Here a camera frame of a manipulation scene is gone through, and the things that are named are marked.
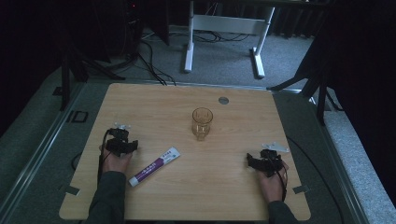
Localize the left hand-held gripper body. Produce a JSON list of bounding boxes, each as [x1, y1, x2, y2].
[[105, 122, 132, 158]]

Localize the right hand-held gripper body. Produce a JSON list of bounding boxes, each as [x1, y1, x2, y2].
[[258, 142, 290, 178]]

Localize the white and purple toothpaste tube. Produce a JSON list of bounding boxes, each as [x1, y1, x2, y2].
[[128, 147, 181, 188]]

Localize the clear amber glass cup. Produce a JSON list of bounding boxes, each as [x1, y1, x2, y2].
[[191, 106, 215, 142]]

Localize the person's left hand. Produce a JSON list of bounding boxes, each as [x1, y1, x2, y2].
[[99, 145, 134, 174]]

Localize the person's right hand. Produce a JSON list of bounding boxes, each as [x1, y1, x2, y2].
[[257, 162, 290, 204]]

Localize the grey tape piece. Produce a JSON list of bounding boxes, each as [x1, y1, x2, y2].
[[292, 185, 311, 195], [57, 185, 81, 197]]

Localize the black metal stand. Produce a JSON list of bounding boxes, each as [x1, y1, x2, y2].
[[51, 43, 126, 112], [266, 31, 345, 127]]

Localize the dark equipment with red light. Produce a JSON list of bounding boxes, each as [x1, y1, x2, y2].
[[117, 0, 145, 62]]

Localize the dark curtain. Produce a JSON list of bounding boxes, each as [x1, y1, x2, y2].
[[306, 0, 396, 208]]

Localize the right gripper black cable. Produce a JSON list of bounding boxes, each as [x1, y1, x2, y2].
[[270, 153, 289, 203]]

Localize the black looped floor cable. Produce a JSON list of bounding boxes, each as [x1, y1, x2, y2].
[[70, 151, 84, 172]]

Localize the thin black floor cable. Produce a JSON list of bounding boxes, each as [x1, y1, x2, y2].
[[286, 136, 345, 224]]

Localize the metal floor rail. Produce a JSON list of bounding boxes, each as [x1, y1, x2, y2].
[[0, 81, 86, 220], [306, 94, 372, 224]]

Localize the black floor cables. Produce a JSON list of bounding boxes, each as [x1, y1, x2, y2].
[[136, 39, 177, 87]]

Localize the black cables under desk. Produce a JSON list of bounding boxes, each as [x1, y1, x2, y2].
[[191, 29, 250, 44]]

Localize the white desk frame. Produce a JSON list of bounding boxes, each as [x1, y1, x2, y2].
[[183, 0, 276, 79]]

